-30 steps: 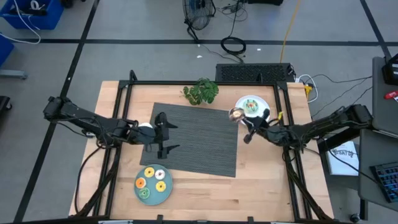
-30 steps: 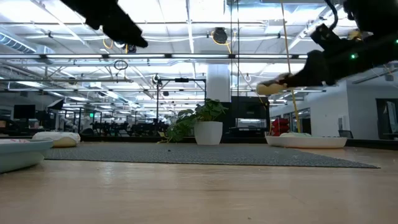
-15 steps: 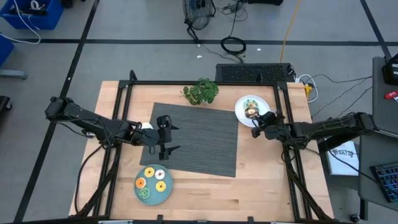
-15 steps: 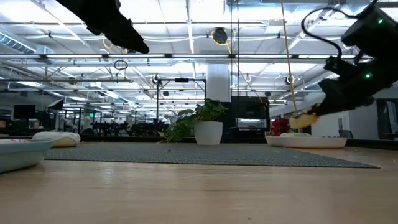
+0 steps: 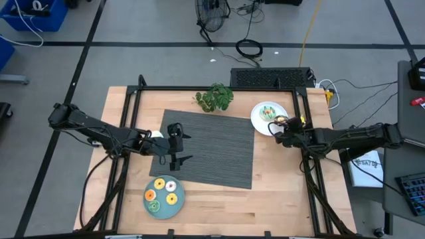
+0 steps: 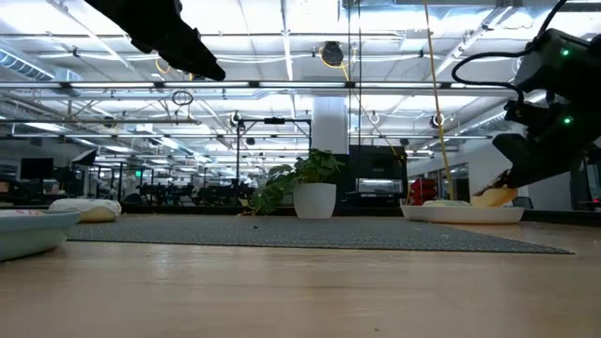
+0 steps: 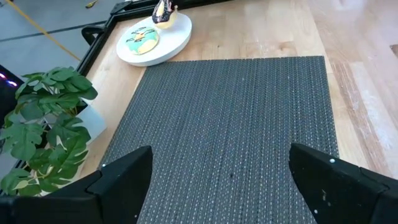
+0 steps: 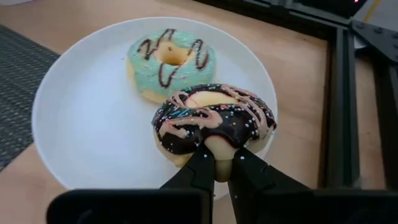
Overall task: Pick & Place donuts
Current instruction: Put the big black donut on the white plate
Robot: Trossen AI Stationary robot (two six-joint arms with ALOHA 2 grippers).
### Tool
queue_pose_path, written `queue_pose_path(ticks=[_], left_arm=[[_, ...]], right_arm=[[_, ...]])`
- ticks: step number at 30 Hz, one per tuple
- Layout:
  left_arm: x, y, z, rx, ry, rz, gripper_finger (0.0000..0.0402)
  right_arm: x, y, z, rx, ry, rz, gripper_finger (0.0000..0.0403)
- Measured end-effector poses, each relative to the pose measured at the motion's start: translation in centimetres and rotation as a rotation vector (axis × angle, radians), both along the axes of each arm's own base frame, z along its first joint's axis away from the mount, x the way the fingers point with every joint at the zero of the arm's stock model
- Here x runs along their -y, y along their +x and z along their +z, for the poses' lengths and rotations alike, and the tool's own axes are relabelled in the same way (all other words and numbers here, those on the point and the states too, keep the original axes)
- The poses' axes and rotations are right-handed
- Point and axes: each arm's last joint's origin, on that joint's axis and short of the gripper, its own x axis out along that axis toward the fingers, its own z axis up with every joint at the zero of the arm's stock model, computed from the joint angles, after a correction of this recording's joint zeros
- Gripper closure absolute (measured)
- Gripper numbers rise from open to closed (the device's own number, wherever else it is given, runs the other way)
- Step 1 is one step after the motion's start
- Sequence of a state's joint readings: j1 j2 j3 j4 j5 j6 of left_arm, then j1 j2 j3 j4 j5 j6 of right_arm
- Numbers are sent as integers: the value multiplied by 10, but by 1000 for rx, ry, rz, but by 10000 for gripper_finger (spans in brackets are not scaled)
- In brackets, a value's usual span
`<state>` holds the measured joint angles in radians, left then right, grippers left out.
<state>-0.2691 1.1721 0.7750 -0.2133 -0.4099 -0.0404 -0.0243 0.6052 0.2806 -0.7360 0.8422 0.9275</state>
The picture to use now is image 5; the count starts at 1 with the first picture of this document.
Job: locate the black computer keyboard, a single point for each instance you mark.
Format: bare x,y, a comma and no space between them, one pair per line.
413,194

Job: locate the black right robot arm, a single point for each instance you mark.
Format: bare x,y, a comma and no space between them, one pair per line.
358,137

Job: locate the teal round plate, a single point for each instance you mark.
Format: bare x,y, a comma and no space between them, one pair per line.
172,212

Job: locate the large white iced donut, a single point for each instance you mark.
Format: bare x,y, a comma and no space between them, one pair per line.
156,133

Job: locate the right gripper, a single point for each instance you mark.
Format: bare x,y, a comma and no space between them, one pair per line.
295,137

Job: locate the black metal table frame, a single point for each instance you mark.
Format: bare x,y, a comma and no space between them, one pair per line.
166,88

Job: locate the black floor box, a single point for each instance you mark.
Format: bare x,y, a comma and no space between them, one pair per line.
282,1

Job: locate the black chair base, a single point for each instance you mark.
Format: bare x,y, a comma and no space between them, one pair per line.
4,111

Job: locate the white round plate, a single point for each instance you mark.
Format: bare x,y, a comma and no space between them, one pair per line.
260,127

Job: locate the small white pink donut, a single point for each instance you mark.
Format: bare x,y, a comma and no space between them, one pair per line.
167,188

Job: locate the black caster wheel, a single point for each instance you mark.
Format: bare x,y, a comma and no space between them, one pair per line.
378,232

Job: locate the large mint iced donut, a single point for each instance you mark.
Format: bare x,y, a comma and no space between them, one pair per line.
263,115

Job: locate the small green iced donut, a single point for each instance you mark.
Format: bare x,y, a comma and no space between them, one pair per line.
151,207

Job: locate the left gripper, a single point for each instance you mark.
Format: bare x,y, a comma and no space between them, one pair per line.
174,144

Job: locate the small orange iced donut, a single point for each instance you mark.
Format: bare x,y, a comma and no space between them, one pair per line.
147,196

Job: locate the green plant in white pot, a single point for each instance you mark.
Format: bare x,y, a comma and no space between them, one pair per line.
216,98

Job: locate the large chocolate iced donut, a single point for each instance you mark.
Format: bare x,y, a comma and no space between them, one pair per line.
281,119

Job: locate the white printed booklet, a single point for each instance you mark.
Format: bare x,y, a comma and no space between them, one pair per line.
365,176

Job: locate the grey stand foot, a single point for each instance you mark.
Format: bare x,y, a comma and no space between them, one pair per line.
13,79

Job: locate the yellow power connector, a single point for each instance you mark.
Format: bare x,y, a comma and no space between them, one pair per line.
328,96

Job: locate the grey desk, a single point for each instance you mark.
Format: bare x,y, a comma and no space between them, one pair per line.
410,109
390,186

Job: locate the blue plastic bin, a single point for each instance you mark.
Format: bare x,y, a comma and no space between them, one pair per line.
53,18
5,53

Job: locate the black desk device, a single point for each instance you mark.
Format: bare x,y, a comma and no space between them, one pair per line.
419,76

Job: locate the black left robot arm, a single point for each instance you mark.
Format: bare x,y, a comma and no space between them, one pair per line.
99,132

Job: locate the small yellow sprinkled donut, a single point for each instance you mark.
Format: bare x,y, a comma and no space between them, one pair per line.
156,185
168,200

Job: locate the red flat item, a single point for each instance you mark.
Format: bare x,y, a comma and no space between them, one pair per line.
417,101

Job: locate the grey woven placemat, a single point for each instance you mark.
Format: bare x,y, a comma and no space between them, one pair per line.
216,152

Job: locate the black vented equipment case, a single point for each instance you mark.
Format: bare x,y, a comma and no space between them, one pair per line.
272,78

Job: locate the black floor fan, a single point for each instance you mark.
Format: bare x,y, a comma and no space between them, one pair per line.
211,13

